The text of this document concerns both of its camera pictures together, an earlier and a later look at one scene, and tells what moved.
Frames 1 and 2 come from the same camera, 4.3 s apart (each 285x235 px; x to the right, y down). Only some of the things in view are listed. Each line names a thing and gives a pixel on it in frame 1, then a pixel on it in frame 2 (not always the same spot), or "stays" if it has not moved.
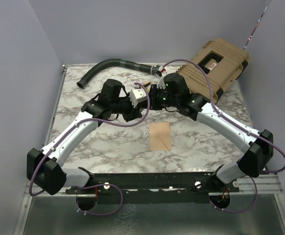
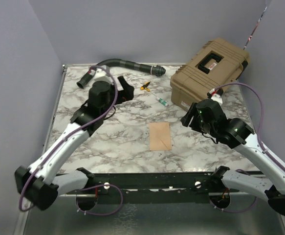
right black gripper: x=153 y=91 -> x=192 y=111
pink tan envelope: x=160 y=136 stays
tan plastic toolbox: x=224 y=62 stays
